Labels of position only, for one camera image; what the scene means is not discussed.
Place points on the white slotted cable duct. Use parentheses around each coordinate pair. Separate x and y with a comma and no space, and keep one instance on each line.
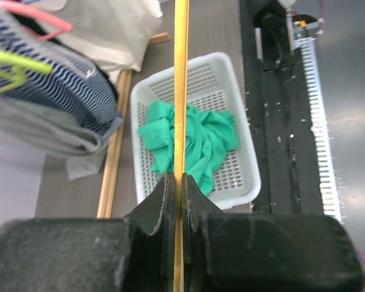
(328,188)

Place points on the wooden clothes rack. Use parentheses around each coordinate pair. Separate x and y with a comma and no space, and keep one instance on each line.
(117,194)

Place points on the black tank top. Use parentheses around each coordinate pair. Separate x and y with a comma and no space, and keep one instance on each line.
(35,28)

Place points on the white centre basket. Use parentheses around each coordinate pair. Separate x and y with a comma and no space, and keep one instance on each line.
(212,85)

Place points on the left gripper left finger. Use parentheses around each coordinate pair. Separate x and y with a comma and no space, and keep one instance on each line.
(133,253)

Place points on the green tank top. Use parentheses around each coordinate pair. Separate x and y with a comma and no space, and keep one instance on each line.
(210,135)

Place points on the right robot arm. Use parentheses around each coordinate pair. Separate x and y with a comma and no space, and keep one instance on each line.
(276,50)

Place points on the grey tank top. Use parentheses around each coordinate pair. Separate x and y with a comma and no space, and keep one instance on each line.
(56,133)

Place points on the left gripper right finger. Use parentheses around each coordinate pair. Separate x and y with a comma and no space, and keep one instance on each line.
(259,252)

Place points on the lime green hanger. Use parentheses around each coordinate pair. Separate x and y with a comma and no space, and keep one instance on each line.
(13,69)

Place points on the blue striped tank top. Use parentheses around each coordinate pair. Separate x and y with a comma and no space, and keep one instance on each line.
(74,85)

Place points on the yellow hanger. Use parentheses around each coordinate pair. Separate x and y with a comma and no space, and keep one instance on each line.
(181,40)

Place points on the white tank top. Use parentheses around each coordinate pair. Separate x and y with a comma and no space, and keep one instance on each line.
(113,33)

